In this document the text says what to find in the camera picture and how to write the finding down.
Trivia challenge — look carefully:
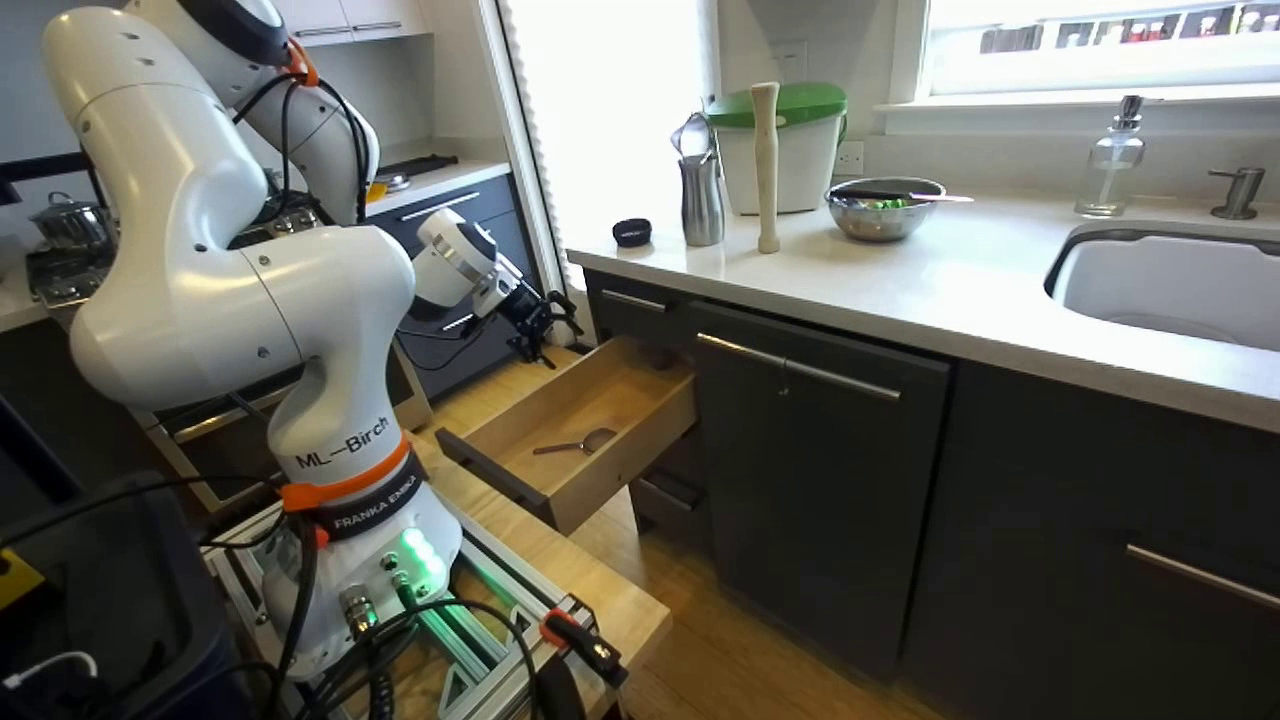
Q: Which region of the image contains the orange and black clamp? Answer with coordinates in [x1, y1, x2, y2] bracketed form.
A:
[537, 597, 632, 694]

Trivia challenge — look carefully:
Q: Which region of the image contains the metal spoon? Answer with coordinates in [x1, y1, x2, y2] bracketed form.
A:
[528, 426, 620, 459]

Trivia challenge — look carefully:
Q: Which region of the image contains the blue grey drawer cabinet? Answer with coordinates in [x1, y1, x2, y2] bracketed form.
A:
[364, 173, 554, 400]

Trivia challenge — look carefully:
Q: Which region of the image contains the dark drawer with steel handle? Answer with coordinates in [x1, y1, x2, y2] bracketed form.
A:
[583, 272, 695, 366]

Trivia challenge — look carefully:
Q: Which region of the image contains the white cable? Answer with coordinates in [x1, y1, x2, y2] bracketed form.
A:
[0, 650, 103, 694]

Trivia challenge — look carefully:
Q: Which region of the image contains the dark cabinet front under sink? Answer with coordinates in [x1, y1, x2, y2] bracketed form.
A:
[898, 356, 1280, 720]

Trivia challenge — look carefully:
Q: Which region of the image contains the steel pot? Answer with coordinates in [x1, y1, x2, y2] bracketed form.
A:
[34, 192, 112, 262]

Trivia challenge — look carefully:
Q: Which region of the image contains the small metal counter fixture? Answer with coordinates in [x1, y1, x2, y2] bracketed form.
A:
[1209, 161, 1271, 224]

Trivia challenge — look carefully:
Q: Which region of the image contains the black plastic bin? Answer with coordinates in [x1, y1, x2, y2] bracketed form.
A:
[0, 397, 252, 720]

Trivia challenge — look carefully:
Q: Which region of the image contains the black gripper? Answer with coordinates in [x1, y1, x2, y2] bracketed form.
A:
[492, 272, 594, 370]

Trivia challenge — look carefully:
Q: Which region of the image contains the tall wooden pepper mill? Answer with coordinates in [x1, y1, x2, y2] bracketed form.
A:
[749, 75, 790, 255]

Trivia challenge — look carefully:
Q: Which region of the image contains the small black dish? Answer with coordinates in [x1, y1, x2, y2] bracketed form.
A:
[610, 213, 655, 252]

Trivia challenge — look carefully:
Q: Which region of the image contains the clear glass soap bottle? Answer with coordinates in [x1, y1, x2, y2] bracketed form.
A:
[1073, 92, 1153, 220]

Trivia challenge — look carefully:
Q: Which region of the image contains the window with white frame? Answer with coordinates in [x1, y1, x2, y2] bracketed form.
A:
[918, 0, 1280, 110]

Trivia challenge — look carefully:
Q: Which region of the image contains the black cable bundle at base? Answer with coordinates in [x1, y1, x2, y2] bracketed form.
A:
[223, 586, 554, 720]

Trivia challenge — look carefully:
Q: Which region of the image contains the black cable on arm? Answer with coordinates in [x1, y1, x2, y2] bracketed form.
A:
[232, 63, 379, 234]

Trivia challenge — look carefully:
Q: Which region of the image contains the dark dishwasher front panel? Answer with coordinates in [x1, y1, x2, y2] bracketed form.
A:
[690, 295, 953, 686]

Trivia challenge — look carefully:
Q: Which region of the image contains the dark low drawer front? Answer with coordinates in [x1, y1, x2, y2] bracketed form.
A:
[629, 432, 713, 551]

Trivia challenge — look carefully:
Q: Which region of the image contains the steel pitcher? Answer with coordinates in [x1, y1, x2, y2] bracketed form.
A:
[667, 110, 734, 252]

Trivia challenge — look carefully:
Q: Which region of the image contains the white bin with green lid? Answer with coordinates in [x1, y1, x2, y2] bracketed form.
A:
[705, 81, 852, 220]

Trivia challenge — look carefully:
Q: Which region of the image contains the wooden platform board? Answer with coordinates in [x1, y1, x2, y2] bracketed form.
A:
[414, 426, 671, 671]

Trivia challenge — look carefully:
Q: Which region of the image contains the white sink basin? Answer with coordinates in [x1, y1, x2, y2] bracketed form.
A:
[1040, 218, 1280, 356]

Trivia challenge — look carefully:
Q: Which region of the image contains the white door with blind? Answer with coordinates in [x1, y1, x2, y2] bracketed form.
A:
[492, 0, 724, 351]

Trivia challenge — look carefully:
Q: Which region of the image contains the open wooden drawer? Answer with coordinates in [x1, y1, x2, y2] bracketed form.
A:
[438, 334, 700, 536]

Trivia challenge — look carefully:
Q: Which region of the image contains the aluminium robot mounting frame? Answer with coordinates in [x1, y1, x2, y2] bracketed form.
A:
[195, 512, 632, 720]

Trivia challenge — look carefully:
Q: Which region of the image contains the metal bowl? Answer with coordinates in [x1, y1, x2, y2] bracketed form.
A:
[826, 176, 948, 244]

